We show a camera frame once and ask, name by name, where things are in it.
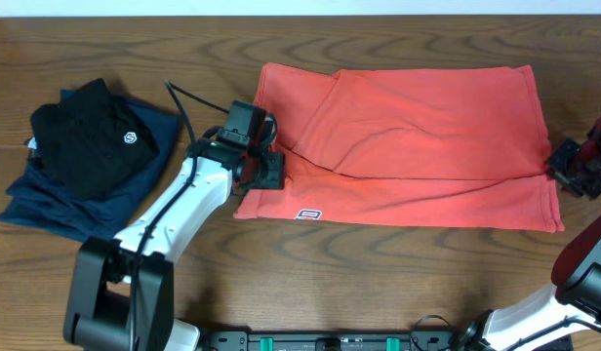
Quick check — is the black cable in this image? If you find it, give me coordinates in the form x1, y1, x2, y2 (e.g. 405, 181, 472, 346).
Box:
504, 314, 601, 351
128, 79, 233, 351

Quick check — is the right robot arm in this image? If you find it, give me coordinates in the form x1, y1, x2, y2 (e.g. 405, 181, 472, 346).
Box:
452, 116, 601, 350

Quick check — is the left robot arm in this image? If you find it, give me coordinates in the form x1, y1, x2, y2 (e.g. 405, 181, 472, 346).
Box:
62, 101, 286, 351

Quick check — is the navy folded shirt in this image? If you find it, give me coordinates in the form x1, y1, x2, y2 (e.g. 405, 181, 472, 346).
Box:
0, 97, 180, 242

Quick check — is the left black cable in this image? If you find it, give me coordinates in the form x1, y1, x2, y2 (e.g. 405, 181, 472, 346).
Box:
128, 79, 233, 351

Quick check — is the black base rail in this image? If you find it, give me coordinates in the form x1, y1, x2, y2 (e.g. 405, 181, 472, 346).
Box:
197, 315, 574, 351

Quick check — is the black folded polo shirt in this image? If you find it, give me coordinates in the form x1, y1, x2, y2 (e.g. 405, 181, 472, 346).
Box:
30, 78, 159, 200

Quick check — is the right black cable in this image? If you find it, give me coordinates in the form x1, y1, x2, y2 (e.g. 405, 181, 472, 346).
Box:
504, 314, 601, 351

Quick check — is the red t-shirt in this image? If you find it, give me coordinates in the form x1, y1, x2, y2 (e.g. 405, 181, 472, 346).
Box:
235, 63, 564, 233

